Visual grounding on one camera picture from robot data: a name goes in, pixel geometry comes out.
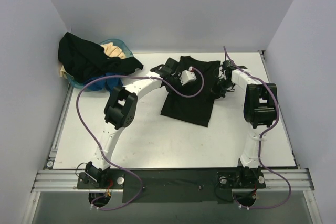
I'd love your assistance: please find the black graphic t shirt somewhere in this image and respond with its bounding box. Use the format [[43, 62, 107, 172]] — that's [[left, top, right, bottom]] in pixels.
[[161, 56, 221, 127]]

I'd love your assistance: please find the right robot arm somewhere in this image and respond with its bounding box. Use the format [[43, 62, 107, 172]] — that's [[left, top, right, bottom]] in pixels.
[[211, 60, 279, 169]]

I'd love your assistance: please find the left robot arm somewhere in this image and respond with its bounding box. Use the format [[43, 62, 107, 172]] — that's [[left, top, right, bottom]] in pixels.
[[85, 58, 196, 188]]

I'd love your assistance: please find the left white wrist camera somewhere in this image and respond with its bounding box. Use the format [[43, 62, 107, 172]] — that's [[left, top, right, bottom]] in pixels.
[[179, 67, 197, 86]]

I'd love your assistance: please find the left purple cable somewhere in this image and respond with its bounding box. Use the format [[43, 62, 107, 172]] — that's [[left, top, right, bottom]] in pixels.
[[76, 67, 205, 211]]

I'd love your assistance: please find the teal plastic basket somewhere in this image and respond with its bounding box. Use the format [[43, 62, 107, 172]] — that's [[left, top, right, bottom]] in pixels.
[[66, 39, 133, 89]]

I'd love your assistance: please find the aluminium frame rail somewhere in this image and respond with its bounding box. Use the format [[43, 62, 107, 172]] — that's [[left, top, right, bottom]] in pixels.
[[32, 169, 314, 192]]

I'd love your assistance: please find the cream t shirt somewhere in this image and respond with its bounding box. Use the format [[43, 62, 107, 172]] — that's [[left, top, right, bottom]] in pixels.
[[59, 42, 127, 79]]

